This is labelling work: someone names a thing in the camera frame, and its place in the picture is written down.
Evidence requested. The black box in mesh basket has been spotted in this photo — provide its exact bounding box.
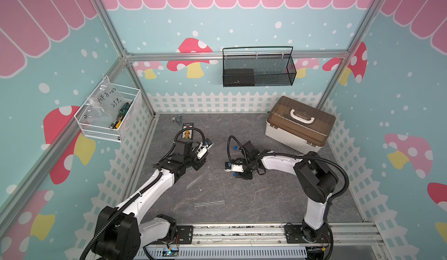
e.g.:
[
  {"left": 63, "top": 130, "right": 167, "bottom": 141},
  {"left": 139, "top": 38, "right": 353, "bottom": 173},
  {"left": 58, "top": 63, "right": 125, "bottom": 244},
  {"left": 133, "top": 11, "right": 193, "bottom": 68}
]
[{"left": 222, "top": 69, "right": 255, "bottom": 87}]

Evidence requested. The black box with orange connectors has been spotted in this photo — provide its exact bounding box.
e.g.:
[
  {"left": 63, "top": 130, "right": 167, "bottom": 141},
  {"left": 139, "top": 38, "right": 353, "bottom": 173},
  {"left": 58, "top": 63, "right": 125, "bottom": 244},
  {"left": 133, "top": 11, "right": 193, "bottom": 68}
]
[{"left": 182, "top": 123, "right": 194, "bottom": 130}]

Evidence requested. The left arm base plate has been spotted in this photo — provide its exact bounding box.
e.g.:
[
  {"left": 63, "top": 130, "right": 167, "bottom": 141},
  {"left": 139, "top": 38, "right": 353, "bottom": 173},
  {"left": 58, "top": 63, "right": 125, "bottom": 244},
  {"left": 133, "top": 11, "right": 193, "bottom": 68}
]
[{"left": 151, "top": 226, "right": 194, "bottom": 246}]

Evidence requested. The black wire mesh basket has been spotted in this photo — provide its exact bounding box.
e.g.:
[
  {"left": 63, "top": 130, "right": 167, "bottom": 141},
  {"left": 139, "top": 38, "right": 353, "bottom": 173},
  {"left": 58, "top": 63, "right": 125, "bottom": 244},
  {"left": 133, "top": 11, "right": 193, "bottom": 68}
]
[{"left": 222, "top": 46, "right": 297, "bottom": 87}]

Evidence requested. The brown lid storage box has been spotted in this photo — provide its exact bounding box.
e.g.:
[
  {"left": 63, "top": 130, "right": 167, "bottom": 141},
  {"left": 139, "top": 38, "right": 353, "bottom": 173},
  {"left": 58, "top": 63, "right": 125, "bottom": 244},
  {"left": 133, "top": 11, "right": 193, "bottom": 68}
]
[{"left": 265, "top": 97, "right": 336, "bottom": 154}]

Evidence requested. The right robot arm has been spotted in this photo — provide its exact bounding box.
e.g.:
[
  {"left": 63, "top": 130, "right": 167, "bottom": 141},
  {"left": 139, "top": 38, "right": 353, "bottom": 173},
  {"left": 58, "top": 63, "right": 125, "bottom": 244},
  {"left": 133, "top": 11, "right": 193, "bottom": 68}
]
[{"left": 225, "top": 135, "right": 349, "bottom": 243}]

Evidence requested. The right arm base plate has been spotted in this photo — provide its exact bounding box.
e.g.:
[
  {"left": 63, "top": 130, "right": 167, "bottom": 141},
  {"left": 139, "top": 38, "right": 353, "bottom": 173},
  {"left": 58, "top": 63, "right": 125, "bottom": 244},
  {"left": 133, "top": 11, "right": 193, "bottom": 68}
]
[{"left": 284, "top": 223, "right": 333, "bottom": 244}]

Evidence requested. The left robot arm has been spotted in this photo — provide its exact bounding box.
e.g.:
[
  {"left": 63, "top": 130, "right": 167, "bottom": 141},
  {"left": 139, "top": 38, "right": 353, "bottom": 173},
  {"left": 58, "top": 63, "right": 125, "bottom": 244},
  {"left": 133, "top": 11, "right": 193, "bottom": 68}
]
[{"left": 80, "top": 127, "right": 213, "bottom": 260}]

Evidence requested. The clear plastic bag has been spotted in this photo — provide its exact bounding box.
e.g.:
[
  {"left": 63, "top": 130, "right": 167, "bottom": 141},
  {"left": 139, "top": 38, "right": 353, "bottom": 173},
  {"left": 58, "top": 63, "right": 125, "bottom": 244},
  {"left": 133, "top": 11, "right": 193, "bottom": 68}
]
[{"left": 83, "top": 78, "right": 127, "bottom": 123}]

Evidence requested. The clear test tube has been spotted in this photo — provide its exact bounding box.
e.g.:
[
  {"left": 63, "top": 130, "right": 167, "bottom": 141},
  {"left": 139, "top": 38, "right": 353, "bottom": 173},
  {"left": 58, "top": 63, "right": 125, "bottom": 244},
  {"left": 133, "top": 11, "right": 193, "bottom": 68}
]
[
  {"left": 194, "top": 200, "right": 225, "bottom": 207},
  {"left": 186, "top": 170, "right": 209, "bottom": 189}
]

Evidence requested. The green yellow tool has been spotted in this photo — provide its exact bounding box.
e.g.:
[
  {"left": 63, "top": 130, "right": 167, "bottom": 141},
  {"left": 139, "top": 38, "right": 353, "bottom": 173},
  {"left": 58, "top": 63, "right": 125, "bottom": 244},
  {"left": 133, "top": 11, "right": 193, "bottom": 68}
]
[{"left": 109, "top": 102, "right": 131, "bottom": 130}]

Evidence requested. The white wire basket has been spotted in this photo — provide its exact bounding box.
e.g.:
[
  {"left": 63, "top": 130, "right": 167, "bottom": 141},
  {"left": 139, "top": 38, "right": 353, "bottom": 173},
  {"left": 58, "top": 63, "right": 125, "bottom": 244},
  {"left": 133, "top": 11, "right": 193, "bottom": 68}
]
[{"left": 74, "top": 77, "right": 142, "bottom": 142}]

